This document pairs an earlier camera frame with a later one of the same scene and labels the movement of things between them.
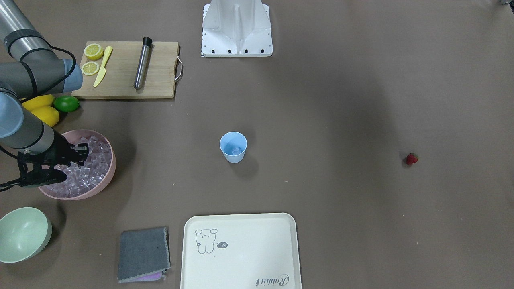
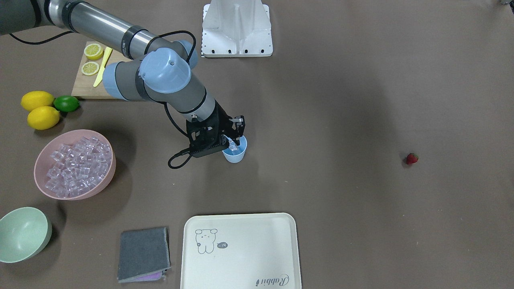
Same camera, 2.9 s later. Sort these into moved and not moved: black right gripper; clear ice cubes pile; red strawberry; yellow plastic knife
Moved: black right gripper
Not moved: clear ice cubes pile; yellow plastic knife; red strawberry
